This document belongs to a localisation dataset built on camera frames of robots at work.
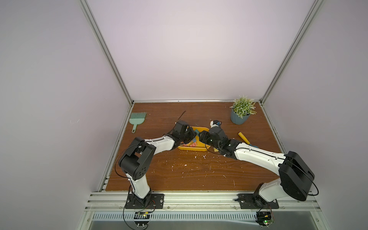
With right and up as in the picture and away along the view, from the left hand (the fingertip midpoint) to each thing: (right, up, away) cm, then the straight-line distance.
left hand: (201, 133), depth 90 cm
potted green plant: (+28, +16, +4) cm, 33 cm away
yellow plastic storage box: (-3, -9, +2) cm, 9 cm away
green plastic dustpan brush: (-49, +9, +20) cm, 54 cm away
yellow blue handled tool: (+29, -3, +7) cm, 30 cm away
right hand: (-1, +1, -7) cm, 7 cm away
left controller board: (-32, -41, -19) cm, 55 cm away
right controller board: (+29, -39, -22) cm, 53 cm away
